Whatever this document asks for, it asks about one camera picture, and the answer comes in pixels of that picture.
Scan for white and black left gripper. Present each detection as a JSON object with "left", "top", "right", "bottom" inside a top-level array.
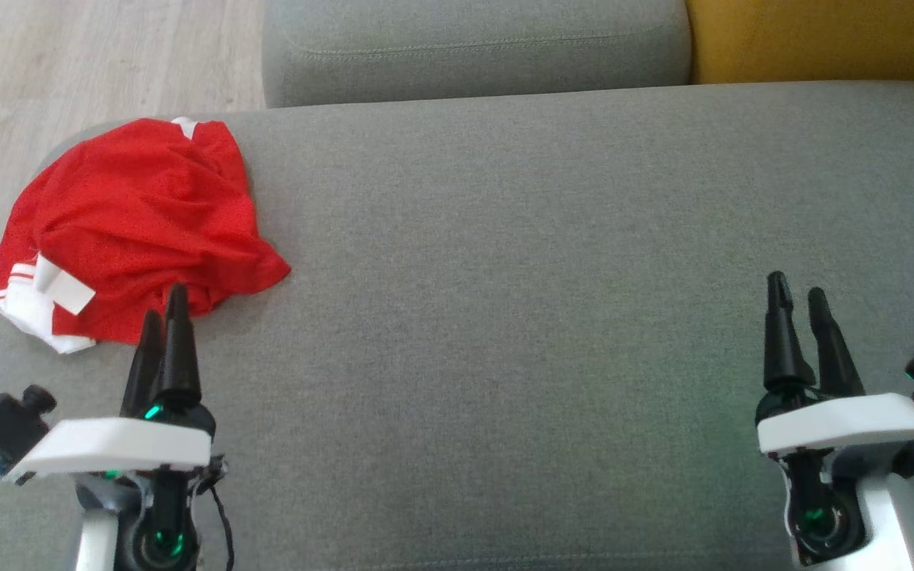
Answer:
[{"left": 5, "top": 284, "right": 225, "bottom": 571}]

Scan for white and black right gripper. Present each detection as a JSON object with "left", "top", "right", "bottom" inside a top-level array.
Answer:
[{"left": 755, "top": 271, "right": 914, "bottom": 567}]

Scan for red white-striped basketball shorts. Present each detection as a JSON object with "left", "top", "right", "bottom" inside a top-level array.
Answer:
[{"left": 0, "top": 117, "right": 292, "bottom": 318}]

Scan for yellow cushion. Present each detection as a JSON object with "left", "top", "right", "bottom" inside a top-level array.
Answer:
[{"left": 685, "top": 0, "right": 914, "bottom": 85}]

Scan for grey sofa back cushion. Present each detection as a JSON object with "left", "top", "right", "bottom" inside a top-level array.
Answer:
[{"left": 263, "top": 0, "right": 693, "bottom": 109}]

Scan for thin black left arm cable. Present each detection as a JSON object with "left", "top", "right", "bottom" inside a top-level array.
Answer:
[{"left": 202, "top": 456, "right": 236, "bottom": 571}]

